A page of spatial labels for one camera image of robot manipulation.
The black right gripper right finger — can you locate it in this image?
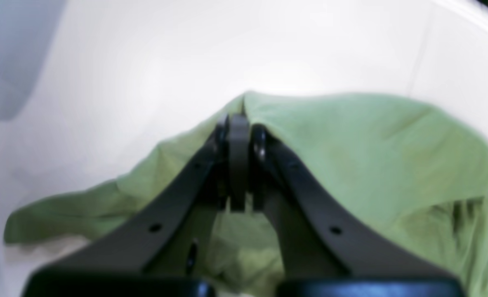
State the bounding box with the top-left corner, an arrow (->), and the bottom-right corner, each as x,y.
251,124 -> 465,297

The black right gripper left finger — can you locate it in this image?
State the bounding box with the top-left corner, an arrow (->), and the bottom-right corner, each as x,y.
23,114 -> 250,297

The green t-shirt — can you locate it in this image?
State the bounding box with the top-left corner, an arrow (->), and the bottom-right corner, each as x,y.
4,92 -> 488,297

